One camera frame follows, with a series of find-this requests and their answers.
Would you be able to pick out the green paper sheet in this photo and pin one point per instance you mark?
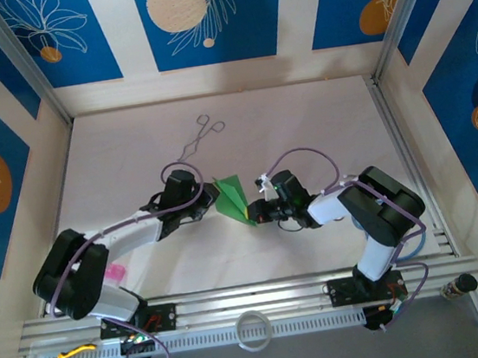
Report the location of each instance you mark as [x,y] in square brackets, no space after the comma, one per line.
[230,197]

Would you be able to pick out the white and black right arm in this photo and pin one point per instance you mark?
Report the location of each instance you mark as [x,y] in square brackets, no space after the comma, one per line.
[328,211]

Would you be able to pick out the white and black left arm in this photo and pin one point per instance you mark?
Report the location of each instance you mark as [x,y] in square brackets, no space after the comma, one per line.
[134,235]

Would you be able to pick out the pink item in clear bag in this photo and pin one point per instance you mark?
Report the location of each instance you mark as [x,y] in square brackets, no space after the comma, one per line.
[115,273]

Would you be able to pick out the spice bottle with black cap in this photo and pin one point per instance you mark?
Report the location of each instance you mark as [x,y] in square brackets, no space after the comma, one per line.
[465,282]

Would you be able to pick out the long aluminium frame rail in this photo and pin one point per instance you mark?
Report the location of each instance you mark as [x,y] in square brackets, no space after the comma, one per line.
[258,299]

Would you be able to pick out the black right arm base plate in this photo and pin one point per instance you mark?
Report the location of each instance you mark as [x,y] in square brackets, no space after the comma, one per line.
[340,292]

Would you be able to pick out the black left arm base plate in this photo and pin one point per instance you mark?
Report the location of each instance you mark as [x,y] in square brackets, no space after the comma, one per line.
[166,318]

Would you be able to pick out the aluminium table side rail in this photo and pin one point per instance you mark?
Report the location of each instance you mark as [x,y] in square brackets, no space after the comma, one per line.
[57,210]
[398,133]

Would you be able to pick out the aluminium frame post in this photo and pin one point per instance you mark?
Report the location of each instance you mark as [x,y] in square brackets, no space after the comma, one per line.
[25,61]
[400,15]

